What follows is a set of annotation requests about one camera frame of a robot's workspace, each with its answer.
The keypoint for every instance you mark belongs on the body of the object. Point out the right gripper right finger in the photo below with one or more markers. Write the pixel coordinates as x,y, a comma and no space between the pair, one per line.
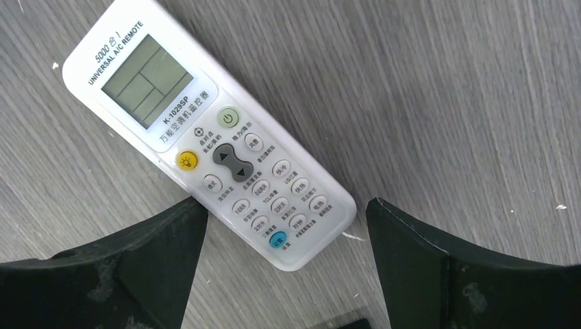
433,279

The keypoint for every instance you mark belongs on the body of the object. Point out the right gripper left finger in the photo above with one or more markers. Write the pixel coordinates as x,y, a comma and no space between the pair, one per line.
138,277

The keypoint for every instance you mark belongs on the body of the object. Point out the white remote control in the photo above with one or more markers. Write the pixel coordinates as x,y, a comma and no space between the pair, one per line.
146,77

